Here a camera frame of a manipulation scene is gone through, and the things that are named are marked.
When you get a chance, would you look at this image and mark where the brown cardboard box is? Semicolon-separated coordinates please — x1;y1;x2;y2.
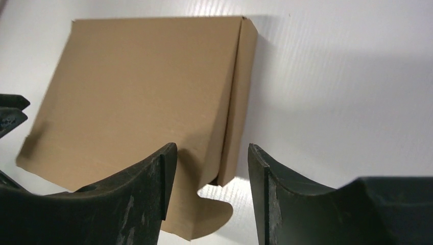
16;16;257;240

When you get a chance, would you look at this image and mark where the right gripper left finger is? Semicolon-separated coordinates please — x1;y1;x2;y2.
1;143;177;244

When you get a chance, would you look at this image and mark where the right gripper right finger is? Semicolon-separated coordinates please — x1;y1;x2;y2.
248;144;432;244

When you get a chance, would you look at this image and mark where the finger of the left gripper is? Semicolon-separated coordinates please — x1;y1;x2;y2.
0;94;31;110
1;108;28;138

